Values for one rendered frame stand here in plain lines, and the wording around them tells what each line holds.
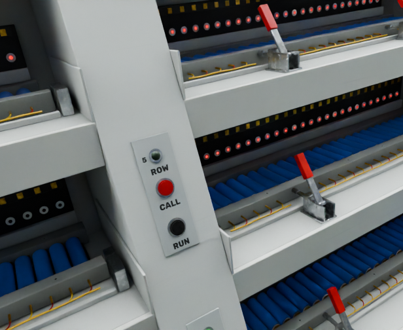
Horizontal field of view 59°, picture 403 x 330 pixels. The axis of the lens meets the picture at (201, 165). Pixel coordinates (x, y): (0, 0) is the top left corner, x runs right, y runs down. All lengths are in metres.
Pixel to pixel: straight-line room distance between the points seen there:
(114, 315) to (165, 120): 0.21
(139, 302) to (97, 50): 0.26
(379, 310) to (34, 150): 0.55
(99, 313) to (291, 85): 0.34
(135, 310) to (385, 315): 0.40
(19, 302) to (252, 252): 0.26
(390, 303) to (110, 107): 0.53
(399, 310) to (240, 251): 0.31
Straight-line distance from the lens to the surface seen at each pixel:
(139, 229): 0.37
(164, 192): 0.36
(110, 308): 0.42
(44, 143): 0.35
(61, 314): 0.42
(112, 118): 0.36
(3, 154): 0.35
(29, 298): 0.44
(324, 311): 0.62
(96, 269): 0.44
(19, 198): 0.51
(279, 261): 0.46
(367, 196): 0.57
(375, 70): 0.58
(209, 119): 0.40
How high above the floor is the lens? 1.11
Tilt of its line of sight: 7 degrees down
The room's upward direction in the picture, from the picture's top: 16 degrees counter-clockwise
